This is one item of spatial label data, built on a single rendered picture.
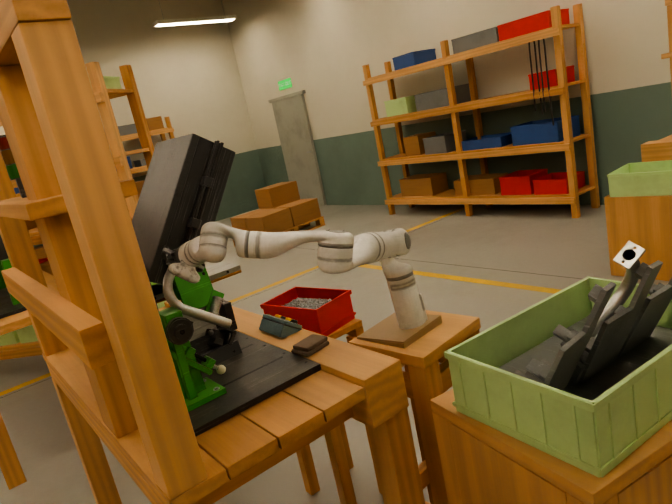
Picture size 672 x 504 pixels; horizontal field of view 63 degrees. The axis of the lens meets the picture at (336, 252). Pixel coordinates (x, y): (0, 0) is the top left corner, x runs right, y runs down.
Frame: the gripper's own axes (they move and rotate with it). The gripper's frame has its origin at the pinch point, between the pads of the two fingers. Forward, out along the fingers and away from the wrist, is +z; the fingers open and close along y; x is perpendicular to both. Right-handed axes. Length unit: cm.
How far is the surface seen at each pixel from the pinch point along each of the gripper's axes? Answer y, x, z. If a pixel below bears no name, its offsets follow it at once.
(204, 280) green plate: -14.0, -3.1, 13.8
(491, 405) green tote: -67, 19, -69
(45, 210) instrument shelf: 37.4, 9.9, -26.9
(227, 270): -23.8, -13.7, 25.4
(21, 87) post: 54, -15, -26
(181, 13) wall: 16, -701, 790
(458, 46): -254, -463, 243
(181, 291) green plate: -8.4, 3.5, 14.0
